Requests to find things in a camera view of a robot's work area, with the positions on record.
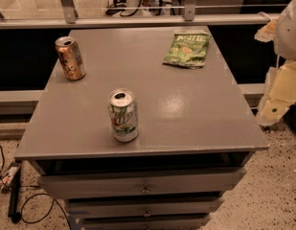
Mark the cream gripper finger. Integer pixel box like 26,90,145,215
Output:
256,60,296,127
254,19,278,42

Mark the orange soda can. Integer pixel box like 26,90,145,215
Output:
55,36,86,81

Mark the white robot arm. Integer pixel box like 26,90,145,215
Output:
255,0,296,127

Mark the green jalapeno chip bag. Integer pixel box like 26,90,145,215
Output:
163,30,212,69

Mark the white green 7up can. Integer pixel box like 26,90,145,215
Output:
107,88,139,142

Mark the grey drawer cabinet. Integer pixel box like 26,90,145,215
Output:
14,25,270,230

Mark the middle grey drawer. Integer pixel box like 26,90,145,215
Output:
66,196,223,219

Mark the grey drawer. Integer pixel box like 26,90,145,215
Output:
66,196,223,219
37,168,246,199
83,214,210,230

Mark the bottom grey drawer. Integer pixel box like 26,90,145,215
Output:
83,214,210,230

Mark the top grey drawer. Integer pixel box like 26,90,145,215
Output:
37,168,246,199

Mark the power strip on floor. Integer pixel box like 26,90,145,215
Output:
0,163,21,187

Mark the black floor bar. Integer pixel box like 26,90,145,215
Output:
8,170,21,224

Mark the metal railing frame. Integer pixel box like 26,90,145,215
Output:
0,0,279,29

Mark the black floor cable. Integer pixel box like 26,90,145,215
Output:
0,142,73,230

